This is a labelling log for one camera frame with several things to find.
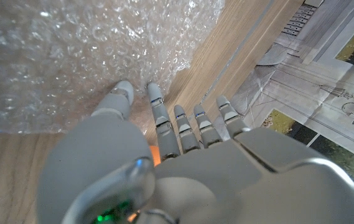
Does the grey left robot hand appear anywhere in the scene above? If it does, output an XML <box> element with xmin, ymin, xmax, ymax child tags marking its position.
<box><xmin>35</xmin><ymin>80</ymin><xmax>354</xmax><ymax>224</ymax></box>

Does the printed window backdrop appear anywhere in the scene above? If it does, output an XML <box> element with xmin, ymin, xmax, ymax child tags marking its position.
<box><xmin>201</xmin><ymin>0</ymin><xmax>354</xmax><ymax>206</ymax></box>

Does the orange mini basketball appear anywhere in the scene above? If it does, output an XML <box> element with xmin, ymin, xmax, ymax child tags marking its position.
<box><xmin>149</xmin><ymin>145</ymin><xmax>162</xmax><ymax>167</ymax></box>

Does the grey tape table outline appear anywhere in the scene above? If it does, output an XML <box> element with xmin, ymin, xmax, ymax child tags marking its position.
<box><xmin>200</xmin><ymin>0</ymin><xmax>279</xmax><ymax>105</ymax></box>

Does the clear bubble wrap sheet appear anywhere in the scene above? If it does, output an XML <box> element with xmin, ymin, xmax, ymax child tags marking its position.
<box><xmin>0</xmin><ymin>0</ymin><xmax>226</xmax><ymax>134</ymax></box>

